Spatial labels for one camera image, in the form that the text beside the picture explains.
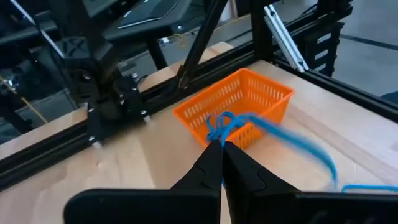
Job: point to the orange plastic basket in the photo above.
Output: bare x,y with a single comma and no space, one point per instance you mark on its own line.
242,90

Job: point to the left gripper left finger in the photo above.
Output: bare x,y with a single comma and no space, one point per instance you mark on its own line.
208,171

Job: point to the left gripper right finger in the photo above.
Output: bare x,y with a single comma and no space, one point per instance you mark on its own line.
248,193

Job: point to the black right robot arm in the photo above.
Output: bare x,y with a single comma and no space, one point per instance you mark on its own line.
109,99

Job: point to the black box with white labels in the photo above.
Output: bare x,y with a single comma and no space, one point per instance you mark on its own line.
323,46

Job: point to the silver aluminium extrusion bar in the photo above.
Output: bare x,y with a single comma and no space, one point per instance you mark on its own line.
286,40

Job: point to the black aluminium table frame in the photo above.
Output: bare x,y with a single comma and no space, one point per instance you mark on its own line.
31,163

